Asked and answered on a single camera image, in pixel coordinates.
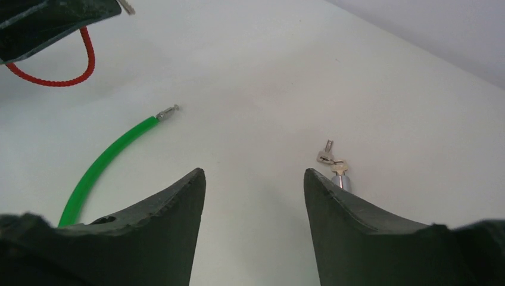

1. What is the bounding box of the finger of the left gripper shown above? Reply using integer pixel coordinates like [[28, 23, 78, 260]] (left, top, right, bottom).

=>
[[1, 0, 121, 65]]

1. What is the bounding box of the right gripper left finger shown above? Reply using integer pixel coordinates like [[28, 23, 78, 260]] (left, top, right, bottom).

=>
[[1, 168, 206, 285]]

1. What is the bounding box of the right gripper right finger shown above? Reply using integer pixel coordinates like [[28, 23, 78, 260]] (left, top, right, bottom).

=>
[[304, 169, 504, 285]]

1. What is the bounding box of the red cable lock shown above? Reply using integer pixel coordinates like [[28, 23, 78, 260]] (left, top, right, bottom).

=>
[[2, 27, 96, 88]]

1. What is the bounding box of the green cable lock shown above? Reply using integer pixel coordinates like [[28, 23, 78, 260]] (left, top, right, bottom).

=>
[[58, 105, 180, 227]]

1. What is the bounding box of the silver key bunch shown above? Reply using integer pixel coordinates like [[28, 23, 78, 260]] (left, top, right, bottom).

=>
[[316, 140, 348, 176]]

